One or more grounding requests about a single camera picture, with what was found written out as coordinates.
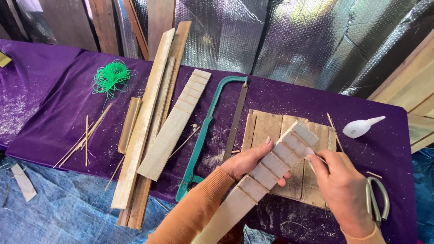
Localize grey metal scissors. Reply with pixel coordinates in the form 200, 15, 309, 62
365, 176, 391, 223

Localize silver foil insulation sheet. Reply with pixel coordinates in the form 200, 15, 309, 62
14, 0, 434, 99

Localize purple velvet cloth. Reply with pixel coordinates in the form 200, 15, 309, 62
0, 39, 418, 244

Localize notched wooden plank with strips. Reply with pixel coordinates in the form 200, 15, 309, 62
191, 121, 320, 244

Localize stack of pale wooden boards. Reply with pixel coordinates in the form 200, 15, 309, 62
368, 28, 434, 154

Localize split bamboo piece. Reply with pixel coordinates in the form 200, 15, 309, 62
117, 97, 142, 154

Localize long pale wooden plank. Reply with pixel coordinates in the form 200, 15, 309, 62
111, 28, 176, 210

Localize long brown wooden plank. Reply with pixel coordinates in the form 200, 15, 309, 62
117, 21, 192, 230

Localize leaning wooden boards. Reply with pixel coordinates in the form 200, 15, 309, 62
0, 0, 177, 61

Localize person's left hand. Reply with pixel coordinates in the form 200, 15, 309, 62
220, 136, 292, 188

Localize weathered wooden base board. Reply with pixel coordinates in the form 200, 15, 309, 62
241, 109, 337, 209

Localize white glue bottle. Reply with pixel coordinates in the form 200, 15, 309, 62
342, 115, 386, 139

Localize person's right hand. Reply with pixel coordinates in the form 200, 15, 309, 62
305, 150, 375, 237

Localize blue tarp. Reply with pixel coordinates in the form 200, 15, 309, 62
0, 147, 434, 244

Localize pale wood scrap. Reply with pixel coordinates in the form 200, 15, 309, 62
10, 163, 37, 203

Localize thin pale bamboo strip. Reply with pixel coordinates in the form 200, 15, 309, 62
305, 147, 328, 167

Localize narrow grey wooden slat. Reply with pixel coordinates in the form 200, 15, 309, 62
145, 56, 176, 155

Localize yellow block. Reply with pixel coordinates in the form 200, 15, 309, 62
0, 51, 13, 68

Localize green string coil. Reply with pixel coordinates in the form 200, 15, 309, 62
91, 59, 138, 101

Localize green hacksaw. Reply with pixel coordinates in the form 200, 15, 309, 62
175, 75, 249, 203

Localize thin bamboo stick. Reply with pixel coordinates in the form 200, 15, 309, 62
104, 155, 125, 192
168, 126, 201, 159
326, 113, 345, 154

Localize heap of thin bamboo sticks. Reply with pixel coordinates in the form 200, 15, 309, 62
52, 102, 114, 169

